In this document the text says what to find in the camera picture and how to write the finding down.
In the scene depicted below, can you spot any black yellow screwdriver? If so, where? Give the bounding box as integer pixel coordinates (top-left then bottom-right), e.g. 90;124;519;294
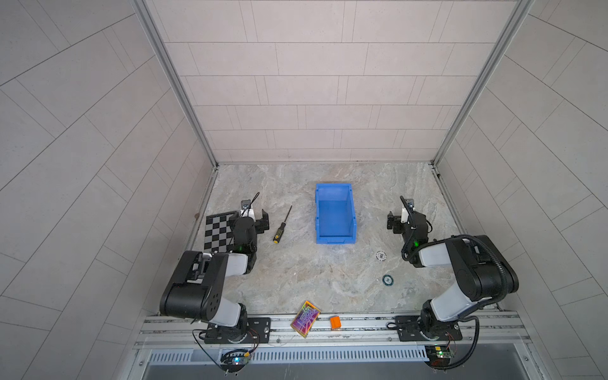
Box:
273;207;292;244

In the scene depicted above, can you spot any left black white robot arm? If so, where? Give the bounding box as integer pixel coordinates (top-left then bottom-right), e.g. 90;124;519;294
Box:
159;199;269;344

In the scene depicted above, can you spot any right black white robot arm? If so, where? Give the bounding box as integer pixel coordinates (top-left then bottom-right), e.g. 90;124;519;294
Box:
387;196;519;341

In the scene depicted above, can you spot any blue plastic bin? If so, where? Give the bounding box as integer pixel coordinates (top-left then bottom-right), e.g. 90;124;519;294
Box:
315;183;357;245

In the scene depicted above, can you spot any black white checkerboard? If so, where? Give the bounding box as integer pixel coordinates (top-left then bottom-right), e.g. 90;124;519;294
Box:
203;211;238;253

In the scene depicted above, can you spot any colourful card box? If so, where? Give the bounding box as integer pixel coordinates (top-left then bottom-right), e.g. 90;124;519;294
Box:
291;301;321;338

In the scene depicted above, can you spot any small orange block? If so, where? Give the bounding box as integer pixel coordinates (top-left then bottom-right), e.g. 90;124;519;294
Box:
329;315;342;330

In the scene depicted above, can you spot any right circuit board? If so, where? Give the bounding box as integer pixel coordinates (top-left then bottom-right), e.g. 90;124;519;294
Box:
424;345;454;367

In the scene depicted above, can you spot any circuit board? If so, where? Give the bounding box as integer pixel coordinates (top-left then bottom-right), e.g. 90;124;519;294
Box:
424;345;454;367
220;349;252;373

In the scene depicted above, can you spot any left circuit board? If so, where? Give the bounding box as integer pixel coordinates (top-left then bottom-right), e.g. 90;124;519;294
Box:
220;349;252;373

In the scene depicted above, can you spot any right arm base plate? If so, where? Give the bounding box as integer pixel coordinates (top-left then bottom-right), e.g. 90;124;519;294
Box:
391;316;462;342

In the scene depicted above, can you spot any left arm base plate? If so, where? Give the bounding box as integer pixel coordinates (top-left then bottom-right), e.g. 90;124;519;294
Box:
203;318;272;345

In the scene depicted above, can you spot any aluminium rail frame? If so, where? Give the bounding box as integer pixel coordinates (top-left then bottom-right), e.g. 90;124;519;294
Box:
132;310;532;349

